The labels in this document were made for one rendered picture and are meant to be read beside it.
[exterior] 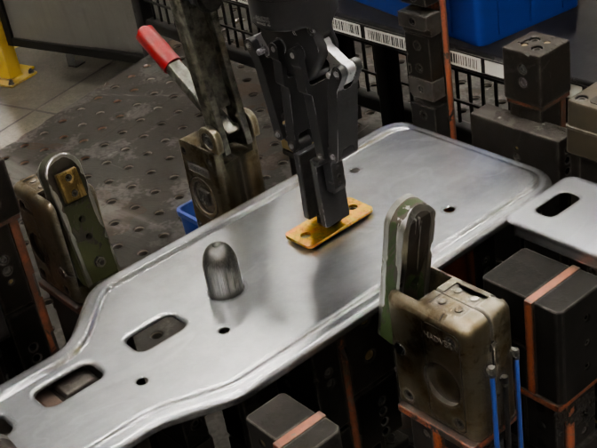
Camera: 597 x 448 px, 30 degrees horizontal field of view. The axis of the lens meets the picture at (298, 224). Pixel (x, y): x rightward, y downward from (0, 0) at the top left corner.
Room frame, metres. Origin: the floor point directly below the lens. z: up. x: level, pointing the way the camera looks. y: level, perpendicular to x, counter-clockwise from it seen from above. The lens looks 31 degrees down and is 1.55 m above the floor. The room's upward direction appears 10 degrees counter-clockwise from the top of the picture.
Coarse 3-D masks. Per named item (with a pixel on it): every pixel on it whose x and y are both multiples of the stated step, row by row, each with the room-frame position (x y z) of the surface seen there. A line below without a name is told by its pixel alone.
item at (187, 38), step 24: (192, 0) 1.01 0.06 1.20; (216, 0) 1.00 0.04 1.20; (192, 24) 1.01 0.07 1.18; (216, 24) 1.02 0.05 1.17; (192, 48) 1.00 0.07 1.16; (216, 48) 1.02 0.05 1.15; (192, 72) 1.01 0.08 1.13; (216, 72) 1.02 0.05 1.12; (216, 96) 1.01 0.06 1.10; (240, 96) 1.01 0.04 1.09; (216, 120) 0.99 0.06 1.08; (240, 120) 1.01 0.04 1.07
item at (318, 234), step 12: (348, 204) 0.92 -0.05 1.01; (360, 204) 0.91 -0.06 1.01; (348, 216) 0.90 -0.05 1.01; (360, 216) 0.89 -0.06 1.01; (300, 228) 0.89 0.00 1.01; (312, 228) 0.89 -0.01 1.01; (324, 228) 0.88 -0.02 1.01; (336, 228) 0.88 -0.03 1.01; (300, 240) 0.87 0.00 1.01; (312, 240) 0.87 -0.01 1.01; (324, 240) 0.87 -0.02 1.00
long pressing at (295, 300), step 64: (384, 128) 1.07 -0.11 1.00; (384, 192) 0.94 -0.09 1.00; (448, 192) 0.92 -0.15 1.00; (512, 192) 0.90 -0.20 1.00; (192, 256) 0.88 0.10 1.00; (256, 256) 0.87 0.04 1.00; (320, 256) 0.85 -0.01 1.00; (448, 256) 0.82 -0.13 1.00; (128, 320) 0.80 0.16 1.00; (192, 320) 0.78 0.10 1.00; (256, 320) 0.77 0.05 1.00; (320, 320) 0.75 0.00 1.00; (128, 384) 0.71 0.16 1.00; (192, 384) 0.70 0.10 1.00; (256, 384) 0.69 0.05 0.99
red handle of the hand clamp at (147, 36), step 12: (144, 36) 1.09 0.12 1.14; (156, 36) 1.09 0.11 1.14; (144, 48) 1.09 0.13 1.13; (156, 48) 1.08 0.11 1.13; (168, 48) 1.08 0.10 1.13; (156, 60) 1.08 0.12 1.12; (168, 60) 1.07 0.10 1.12; (180, 60) 1.08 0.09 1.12; (168, 72) 1.07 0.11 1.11; (180, 72) 1.06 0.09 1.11; (180, 84) 1.05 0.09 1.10; (192, 84) 1.05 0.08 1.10; (192, 96) 1.04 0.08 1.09; (228, 120) 1.01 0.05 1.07; (228, 132) 1.00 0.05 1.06
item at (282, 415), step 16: (272, 400) 0.67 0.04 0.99; (288, 400) 0.67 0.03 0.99; (256, 416) 0.66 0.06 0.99; (272, 416) 0.65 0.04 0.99; (288, 416) 0.65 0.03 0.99; (304, 416) 0.65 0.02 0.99; (320, 416) 0.64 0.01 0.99; (256, 432) 0.65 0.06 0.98; (272, 432) 0.64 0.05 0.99; (288, 432) 0.63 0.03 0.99; (304, 432) 0.63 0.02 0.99; (320, 432) 0.63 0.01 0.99; (336, 432) 0.62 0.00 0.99
